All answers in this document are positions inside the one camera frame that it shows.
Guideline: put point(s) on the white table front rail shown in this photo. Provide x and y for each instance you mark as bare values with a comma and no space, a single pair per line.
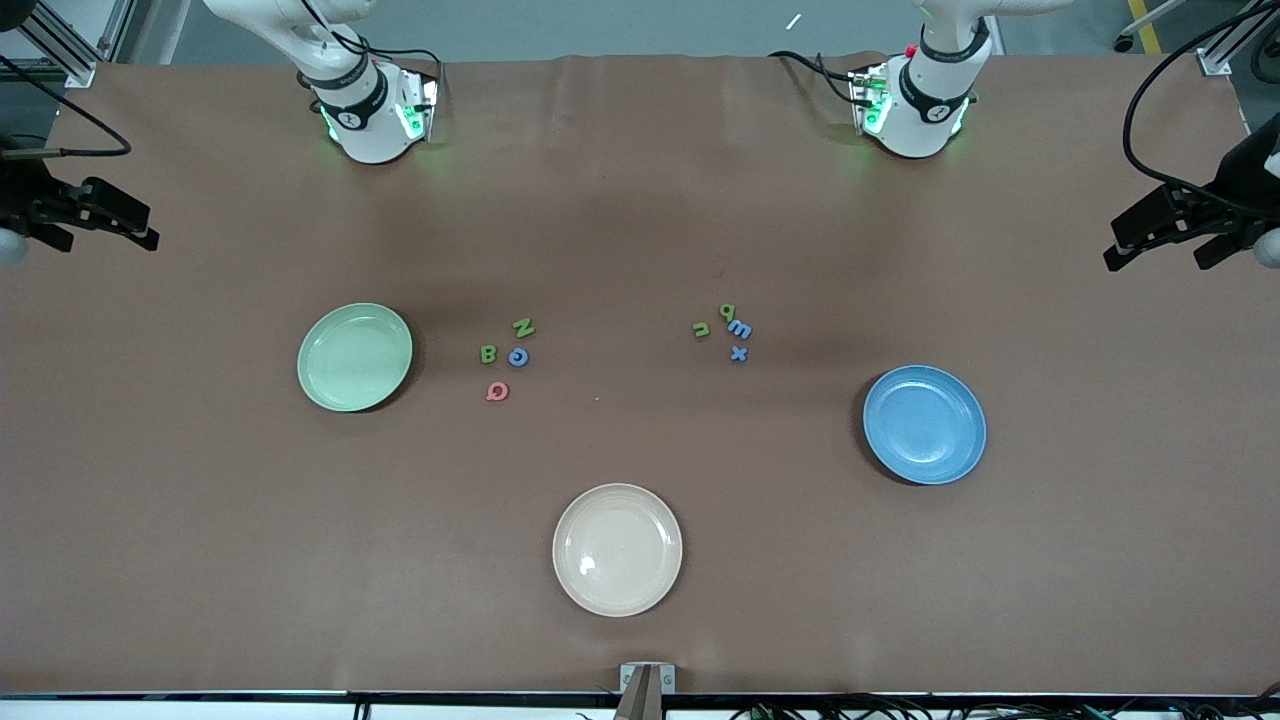
200,712

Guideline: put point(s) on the light green plate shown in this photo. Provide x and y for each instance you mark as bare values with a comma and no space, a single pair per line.
355,357

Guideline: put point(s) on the beige plate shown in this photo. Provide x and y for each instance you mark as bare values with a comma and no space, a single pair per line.
617,550

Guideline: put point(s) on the pink foam letter Q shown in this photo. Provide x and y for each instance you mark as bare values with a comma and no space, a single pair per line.
489,392

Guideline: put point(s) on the grey metal bracket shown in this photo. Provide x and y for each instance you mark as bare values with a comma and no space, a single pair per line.
628,680

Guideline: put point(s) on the brown table cover sheet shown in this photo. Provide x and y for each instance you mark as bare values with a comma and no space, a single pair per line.
640,250

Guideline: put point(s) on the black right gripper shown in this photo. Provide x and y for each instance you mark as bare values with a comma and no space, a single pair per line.
22,197

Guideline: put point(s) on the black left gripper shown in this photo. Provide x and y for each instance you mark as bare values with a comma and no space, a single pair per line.
1226,207

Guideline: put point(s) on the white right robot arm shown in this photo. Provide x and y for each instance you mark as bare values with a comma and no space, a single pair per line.
370,130

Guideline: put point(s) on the aluminium frame profile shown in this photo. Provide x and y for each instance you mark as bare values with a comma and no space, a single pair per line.
1215,62
80,72

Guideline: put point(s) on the tan camera mast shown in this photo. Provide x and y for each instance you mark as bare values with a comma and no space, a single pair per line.
640,702

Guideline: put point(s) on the blue foam letter m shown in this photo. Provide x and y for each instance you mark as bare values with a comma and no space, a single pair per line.
740,329

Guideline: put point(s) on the blue foam letter C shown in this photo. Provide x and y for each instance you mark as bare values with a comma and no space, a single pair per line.
518,350

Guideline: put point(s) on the blue plate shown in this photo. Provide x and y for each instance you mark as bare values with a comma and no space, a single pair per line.
925,425

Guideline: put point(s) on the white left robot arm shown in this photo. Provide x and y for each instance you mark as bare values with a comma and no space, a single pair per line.
915,125

